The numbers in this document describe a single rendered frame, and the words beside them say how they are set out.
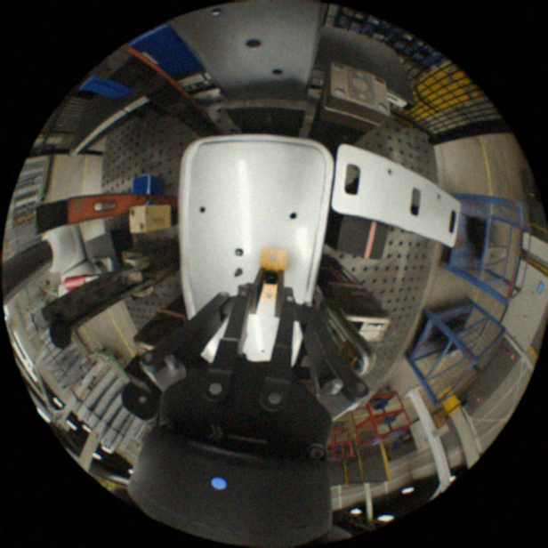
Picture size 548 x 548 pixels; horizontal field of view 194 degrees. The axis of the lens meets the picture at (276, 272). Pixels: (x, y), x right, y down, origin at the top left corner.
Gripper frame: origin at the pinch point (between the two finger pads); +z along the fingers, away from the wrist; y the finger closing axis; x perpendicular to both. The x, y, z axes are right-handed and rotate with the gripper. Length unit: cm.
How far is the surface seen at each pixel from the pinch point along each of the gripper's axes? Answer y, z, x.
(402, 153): 41, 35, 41
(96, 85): -36, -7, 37
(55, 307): -20.0, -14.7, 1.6
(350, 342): 10.8, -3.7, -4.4
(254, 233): -3.0, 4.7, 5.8
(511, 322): 800, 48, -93
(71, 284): -28.9, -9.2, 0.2
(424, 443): 778, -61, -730
